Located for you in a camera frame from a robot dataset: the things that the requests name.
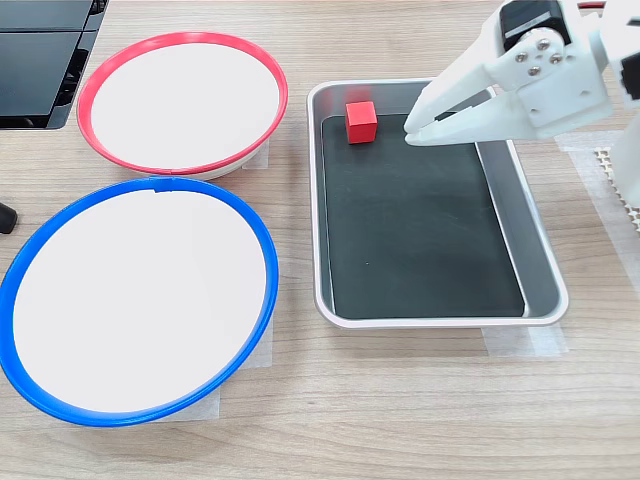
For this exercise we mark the white plate with blue rim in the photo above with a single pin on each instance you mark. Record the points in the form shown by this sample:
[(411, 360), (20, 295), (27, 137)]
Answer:
[(140, 300)]

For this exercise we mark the black mat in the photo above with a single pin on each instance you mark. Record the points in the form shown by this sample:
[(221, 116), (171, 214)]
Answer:
[(410, 225)]

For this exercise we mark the steel tray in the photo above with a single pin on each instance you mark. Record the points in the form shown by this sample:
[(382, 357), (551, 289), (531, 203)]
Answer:
[(525, 240)]

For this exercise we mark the small red cube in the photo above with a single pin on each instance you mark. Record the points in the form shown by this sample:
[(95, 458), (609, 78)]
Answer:
[(361, 125)]

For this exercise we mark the pale perforated base plate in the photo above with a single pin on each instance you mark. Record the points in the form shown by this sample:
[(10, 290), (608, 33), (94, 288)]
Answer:
[(607, 165)]

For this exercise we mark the black rounded object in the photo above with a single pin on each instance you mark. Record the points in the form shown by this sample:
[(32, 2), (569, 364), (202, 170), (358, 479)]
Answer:
[(7, 218)]

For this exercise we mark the black electronic device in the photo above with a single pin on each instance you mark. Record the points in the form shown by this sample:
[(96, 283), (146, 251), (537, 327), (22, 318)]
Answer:
[(40, 65)]

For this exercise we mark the white plate with red rim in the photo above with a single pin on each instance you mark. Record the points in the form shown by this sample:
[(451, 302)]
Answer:
[(185, 100)]

